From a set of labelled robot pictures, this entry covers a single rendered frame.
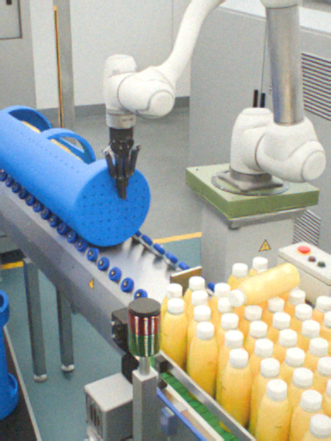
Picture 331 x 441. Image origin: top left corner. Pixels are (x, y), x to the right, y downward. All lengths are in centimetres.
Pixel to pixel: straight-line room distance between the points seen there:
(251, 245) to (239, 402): 100
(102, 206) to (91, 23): 508
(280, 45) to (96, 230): 81
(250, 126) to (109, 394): 107
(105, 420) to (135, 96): 85
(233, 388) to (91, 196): 87
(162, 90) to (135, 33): 545
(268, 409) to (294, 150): 101
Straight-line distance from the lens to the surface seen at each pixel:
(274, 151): 214
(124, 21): 714
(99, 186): 203
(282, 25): 202
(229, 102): 445
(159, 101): 175
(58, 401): 299
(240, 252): 233
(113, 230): 212
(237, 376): 141
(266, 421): 135
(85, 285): 210
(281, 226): 238
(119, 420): 166
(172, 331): 157
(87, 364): 319
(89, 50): 707
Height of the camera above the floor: 191
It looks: 24 degrees down
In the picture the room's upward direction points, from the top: 1 degrees clockwise
